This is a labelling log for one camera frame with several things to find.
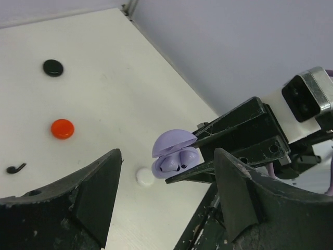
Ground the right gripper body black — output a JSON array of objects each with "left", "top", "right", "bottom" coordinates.
[{"left": 199, "top": 97, "right": 322, "bottom": 180}]

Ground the red round case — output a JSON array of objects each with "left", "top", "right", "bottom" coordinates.
[{"left": 50, "top": 119, "right": 75, "bottom": 140}]

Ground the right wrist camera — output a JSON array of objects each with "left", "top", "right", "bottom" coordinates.
[{"left": 261, "top": 67, "right": 332, "bottom": 144}]

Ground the black round case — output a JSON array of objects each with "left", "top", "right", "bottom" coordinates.
[{"left": 43, "top": 59, "right": 64, "bottom": 77}]

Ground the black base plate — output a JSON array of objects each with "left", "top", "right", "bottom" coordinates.
[{"left": 174, "top": 183, "right": 233, "bottom": 250}]

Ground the white earbud charging case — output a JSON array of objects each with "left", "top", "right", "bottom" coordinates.
[{"left": 136, "top": 168, "right": 155, "bottom": 187}]

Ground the purple earbud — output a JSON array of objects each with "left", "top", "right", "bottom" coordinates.
[
  {"left": 180, "top": 150, "right": 199, "bottom": 169},
  {"left": 158, "top": 156, "right": 181, "bottom": 173}
]

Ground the purple round case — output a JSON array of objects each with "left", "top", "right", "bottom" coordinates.
[{"left": 151, "top": 129, "right": 200, "bottom": 179}]

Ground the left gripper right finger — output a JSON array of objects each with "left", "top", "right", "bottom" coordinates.
[{"left": 213, "top": 148, "right": 332, "bottom": 249}]

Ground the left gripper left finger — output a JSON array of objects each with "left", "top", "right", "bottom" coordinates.
[{"left": 1, "top": 149, "right": 122, "bottom": 249}]

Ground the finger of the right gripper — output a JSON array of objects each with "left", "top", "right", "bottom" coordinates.
[
  {"left": 192, "top": 114, "right": 260, "bottom": 148},
  {"left": 165, "top": 161, "right": 215, "bottom": 184}
]

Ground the right aluminium frame post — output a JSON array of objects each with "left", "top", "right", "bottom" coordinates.
[{"left": 121, "top": 0, "right": 139, "bottom": 21}]

